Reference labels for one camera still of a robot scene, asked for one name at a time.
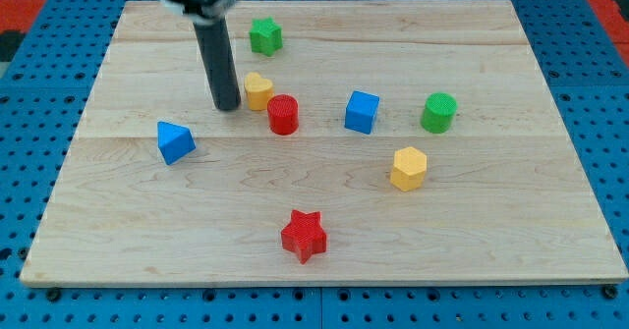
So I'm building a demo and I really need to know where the blue triangle block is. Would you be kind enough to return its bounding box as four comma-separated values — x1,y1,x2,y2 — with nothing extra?
157,121,196,165

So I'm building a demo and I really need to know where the red star block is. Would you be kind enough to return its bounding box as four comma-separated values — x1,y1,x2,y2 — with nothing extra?
280,209,327,264

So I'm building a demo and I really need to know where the green star block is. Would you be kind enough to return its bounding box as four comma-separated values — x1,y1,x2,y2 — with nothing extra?
249,17,283,57

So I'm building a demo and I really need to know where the blue cube block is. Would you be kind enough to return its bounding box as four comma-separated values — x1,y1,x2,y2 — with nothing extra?
344,90,380,135

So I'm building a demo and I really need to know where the light wooden board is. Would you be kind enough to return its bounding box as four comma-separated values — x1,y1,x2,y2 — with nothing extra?
21,0,628,288

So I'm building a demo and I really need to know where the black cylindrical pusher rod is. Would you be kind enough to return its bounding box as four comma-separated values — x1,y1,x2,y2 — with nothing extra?
194,19,241,111

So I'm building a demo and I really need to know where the yellow heart block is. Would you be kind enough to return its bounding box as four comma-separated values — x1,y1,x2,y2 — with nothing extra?
244,72,274,111

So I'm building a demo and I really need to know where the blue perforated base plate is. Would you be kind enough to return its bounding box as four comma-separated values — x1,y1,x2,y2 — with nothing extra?
1,0,628,328

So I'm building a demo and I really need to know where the red cylinder block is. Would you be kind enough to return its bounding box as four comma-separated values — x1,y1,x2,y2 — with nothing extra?
266,94,299,136

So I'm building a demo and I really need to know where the yellow hexagon block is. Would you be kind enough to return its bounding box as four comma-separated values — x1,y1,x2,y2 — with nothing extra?
389,146,428,192

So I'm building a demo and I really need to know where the green cylinder block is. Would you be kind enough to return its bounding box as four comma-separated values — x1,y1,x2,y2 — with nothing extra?
420,92,458,134

